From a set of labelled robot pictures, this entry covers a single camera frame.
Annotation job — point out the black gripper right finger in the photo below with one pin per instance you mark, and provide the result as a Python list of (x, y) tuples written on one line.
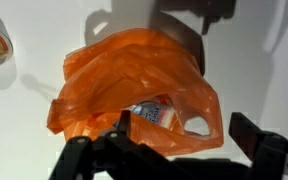
[(268, 151)]

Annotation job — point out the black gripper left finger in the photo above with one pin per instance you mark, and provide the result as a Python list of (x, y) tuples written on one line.
[(115, 153)]

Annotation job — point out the white bottle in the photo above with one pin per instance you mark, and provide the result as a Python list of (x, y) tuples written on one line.
[(158, 111)]

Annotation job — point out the orange plastic bag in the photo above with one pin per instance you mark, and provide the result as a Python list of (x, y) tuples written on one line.
[(131, 68)]

